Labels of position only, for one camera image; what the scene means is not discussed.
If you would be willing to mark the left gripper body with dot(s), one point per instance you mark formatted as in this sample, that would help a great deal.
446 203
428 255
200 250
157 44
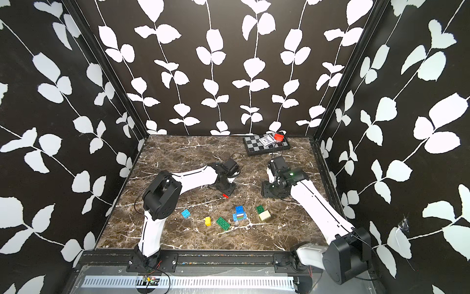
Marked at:
227 188

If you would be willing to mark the black white chessboard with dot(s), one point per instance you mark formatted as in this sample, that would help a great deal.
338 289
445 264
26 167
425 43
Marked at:
254 147

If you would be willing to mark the small circuit board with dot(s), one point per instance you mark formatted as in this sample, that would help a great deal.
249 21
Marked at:
148 282

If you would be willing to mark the white perforated strip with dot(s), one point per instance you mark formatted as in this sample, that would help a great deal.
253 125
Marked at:
198 282

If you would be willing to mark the dark blue lego brick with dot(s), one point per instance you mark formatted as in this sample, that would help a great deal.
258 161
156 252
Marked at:
240 210

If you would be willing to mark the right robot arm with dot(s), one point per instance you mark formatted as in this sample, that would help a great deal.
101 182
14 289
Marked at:
323 220

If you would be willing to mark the cyan lego brick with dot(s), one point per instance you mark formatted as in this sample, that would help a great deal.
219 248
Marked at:
186 214

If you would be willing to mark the long green lego brick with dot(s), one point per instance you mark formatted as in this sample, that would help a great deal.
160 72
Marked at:
223 224

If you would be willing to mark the cream lego brick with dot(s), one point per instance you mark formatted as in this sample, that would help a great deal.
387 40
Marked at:
265 215

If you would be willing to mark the playing card deck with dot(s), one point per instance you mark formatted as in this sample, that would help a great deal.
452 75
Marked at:
267 140

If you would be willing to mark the black mounting rail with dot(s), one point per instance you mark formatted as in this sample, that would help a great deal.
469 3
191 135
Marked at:
169 260

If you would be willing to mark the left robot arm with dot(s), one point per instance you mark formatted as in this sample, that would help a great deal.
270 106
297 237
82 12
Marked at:
161 197

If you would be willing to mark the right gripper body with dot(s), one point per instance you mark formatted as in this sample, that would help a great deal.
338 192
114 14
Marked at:
272 190

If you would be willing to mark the red block on chessboard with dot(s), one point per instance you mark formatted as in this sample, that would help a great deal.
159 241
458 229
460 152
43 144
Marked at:
279 137

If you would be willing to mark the long blue lego brick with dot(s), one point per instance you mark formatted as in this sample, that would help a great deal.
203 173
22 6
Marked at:
239 217

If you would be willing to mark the dark green lego brick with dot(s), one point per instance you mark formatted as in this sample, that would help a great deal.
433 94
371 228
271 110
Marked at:
260 209

